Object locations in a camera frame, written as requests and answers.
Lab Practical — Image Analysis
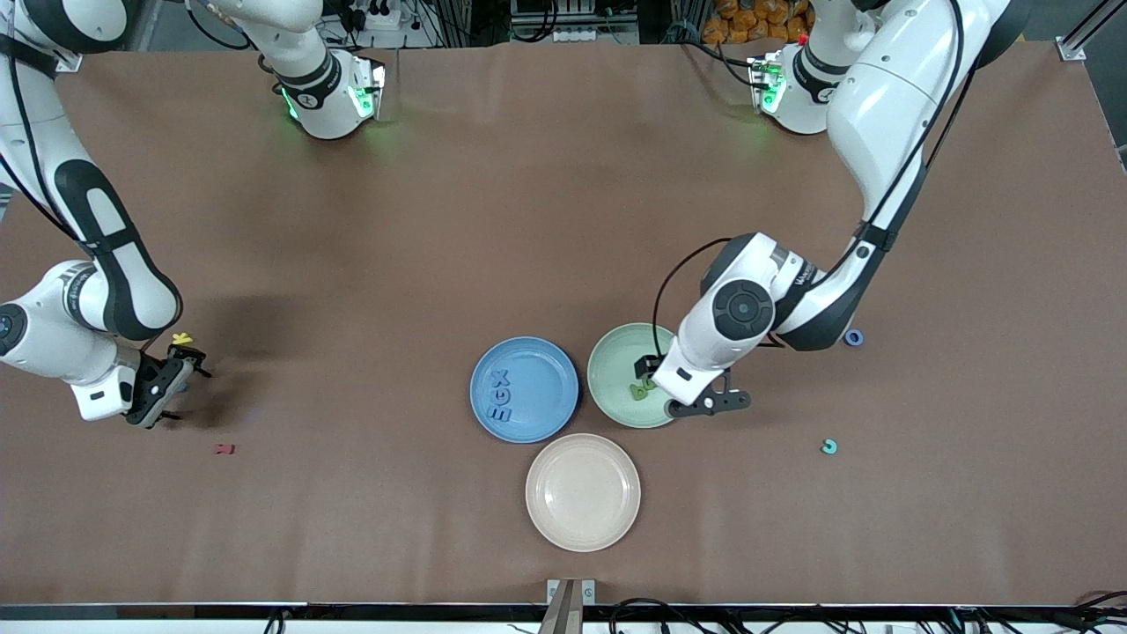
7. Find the black cable loop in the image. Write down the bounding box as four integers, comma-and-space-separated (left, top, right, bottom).
1048, 588, 1127, 630
608, 597, 705, 634

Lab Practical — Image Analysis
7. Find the orange fruit bag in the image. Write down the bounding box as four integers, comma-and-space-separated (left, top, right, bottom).
703, 0, 815, 45

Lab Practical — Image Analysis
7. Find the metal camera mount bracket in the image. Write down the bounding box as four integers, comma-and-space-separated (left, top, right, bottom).
546, 577, 597, 634

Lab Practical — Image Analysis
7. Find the green round plate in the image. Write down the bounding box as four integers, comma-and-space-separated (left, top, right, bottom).
586, 322, 683, 430

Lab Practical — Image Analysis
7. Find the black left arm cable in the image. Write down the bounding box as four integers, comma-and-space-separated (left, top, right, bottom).
652, 0, 969, 355

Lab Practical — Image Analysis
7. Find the beige round plate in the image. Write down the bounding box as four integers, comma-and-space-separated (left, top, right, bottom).
525, 432, 642, 553

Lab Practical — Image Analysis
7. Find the blue round plate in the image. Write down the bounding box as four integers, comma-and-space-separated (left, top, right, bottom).
469, 336, 580, 444

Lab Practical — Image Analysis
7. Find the brown table cover sheet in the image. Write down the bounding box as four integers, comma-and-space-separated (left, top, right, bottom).
0, 40, 1127, 608

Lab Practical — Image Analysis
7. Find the white power strip with plugs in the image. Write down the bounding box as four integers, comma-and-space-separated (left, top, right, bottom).
339, 0, 399, 33

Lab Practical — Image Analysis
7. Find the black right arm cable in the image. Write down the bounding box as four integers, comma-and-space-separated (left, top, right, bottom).
0, 35, 177, 353

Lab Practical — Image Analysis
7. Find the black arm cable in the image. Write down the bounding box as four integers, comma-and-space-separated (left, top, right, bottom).
0, 35, 177, 353
652, 0, 969, 355

